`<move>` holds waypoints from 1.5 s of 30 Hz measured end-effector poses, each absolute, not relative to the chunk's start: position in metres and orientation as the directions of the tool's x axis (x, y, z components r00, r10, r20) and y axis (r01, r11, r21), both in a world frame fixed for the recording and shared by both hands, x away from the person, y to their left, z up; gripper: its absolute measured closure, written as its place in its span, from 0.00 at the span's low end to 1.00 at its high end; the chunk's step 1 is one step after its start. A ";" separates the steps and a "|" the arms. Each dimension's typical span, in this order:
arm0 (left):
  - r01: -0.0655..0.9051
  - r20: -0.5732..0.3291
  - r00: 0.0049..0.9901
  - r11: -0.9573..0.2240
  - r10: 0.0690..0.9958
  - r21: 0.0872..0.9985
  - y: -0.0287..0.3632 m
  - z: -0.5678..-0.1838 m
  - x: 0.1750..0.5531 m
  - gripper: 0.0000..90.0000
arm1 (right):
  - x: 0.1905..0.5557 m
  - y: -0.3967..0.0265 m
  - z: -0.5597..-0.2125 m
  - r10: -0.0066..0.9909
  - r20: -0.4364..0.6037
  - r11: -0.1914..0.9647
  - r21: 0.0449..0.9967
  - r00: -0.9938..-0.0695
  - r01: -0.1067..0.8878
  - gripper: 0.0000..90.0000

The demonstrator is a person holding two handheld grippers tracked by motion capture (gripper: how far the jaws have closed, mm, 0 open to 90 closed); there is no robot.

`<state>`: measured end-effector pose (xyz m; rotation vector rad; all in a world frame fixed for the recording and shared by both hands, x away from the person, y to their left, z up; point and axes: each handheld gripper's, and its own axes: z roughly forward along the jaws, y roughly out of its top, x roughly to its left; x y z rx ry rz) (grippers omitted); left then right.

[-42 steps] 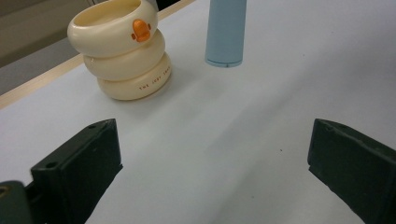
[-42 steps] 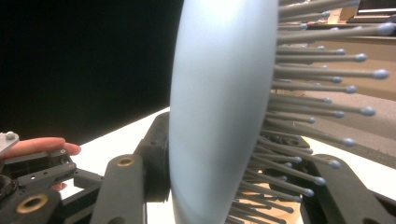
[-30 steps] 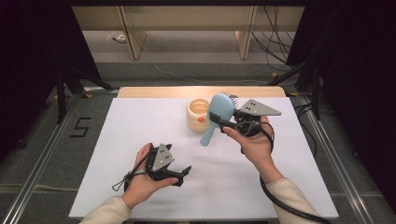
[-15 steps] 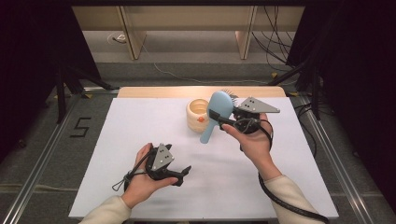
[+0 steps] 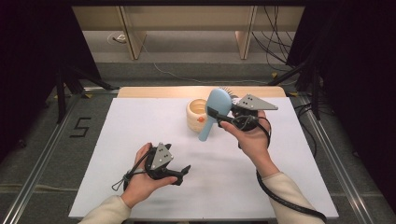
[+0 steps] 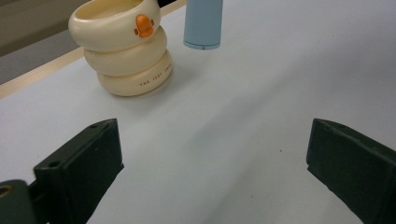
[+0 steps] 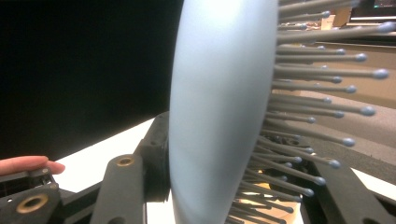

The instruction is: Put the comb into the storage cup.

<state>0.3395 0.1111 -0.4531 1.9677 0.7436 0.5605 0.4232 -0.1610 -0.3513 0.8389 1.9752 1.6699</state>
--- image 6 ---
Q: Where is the cream duck cup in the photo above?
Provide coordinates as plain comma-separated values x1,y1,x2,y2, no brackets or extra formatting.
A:
68,0,174,98

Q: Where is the white table board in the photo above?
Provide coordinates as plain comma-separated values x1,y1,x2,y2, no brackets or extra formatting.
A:
0,0,396,224

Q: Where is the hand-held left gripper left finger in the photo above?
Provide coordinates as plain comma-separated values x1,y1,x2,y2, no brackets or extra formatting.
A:
29,118,125,224

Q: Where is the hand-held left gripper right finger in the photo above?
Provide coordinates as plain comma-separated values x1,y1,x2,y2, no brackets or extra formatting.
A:
305,118,396,224

